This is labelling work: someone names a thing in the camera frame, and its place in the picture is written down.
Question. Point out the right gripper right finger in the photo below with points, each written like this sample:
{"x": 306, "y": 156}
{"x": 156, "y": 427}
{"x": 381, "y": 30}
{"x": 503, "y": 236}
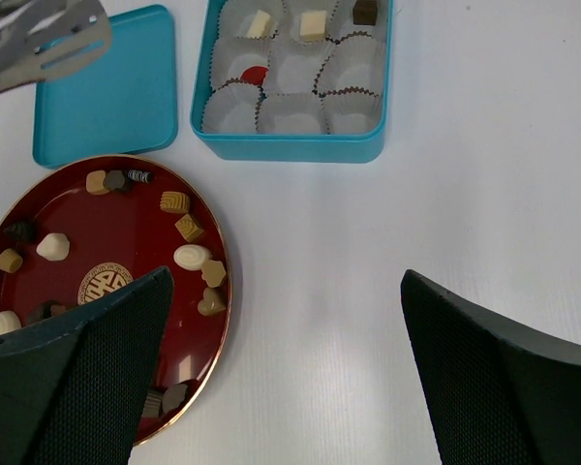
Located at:
{"x": 497, "y": 391}

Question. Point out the dark flower chocolate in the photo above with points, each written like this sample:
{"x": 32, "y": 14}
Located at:
{"x": 117, "y": 181}

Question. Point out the striped cylinder chocolate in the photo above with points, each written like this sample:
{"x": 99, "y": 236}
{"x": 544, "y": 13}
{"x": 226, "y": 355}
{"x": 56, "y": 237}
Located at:
{"x": 140, "y": 176}

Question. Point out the dark cone chocolate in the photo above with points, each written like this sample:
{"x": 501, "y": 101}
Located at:
{"x": 21, "y": 231}

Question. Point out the white oval swirl chocolate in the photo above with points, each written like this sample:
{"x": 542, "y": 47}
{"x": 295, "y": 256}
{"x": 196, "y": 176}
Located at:
{"x": 191, "y": 257}

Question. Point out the white shell chocolate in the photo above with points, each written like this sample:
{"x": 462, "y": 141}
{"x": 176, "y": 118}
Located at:
{"x": 55, "y": 247}

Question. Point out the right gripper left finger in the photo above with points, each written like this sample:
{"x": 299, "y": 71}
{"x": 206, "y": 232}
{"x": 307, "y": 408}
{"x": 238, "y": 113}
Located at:
{"x": 73, "y": 387}

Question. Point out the caramel ridged chocolate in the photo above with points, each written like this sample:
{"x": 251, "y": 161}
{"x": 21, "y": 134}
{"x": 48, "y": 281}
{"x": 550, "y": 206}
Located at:
{"x": 175, "y": 202}

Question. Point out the teal tin box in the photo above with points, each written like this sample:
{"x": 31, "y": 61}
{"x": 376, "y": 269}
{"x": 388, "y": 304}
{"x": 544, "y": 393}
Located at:
{"x": 321, "y": 102}

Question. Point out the red round chocolate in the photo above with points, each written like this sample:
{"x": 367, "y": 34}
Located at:
{"x": 254, "y": 75}

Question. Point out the caramel flower chocolate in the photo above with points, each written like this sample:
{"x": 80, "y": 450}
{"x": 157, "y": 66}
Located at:
{"x": 214, "y": 273}

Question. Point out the caramel heart chocolate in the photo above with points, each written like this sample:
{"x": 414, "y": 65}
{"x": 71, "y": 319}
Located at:
{"x": 212, "y": 302}

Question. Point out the white round chocolate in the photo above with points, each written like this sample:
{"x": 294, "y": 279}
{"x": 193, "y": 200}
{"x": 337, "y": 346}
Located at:
{"x": 9, "y": 321}

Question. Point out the metal serving tongs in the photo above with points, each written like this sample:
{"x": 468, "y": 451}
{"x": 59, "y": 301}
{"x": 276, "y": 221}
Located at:
{"x": 48, "y": 40}

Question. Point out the white rectangular chocolate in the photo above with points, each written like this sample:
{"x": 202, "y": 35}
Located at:
{"x": 260, "y": 25}

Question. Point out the caramel leaf square chocolate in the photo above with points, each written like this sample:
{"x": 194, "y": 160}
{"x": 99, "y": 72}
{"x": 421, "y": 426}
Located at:
{"x": 189, "y": 228}

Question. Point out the caramel round chocolate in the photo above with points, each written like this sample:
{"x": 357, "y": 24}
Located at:
{"x": 10, "y": 261}

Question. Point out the white square chocolate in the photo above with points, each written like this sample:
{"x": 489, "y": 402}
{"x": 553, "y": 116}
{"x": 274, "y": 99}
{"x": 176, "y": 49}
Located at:
{"x": 312, "y": 25}

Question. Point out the red round plate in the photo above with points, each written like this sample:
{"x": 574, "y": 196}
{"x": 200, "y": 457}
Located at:
{"x": 93, "y": 228}

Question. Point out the dark square chocolate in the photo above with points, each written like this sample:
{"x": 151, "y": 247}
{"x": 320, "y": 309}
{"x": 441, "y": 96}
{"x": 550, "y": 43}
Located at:
{"x": 365, "y": 12}

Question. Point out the teal tin lid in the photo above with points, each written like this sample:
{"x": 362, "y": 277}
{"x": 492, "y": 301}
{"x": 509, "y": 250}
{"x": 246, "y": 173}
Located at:
{"x": 124, "y": 103}

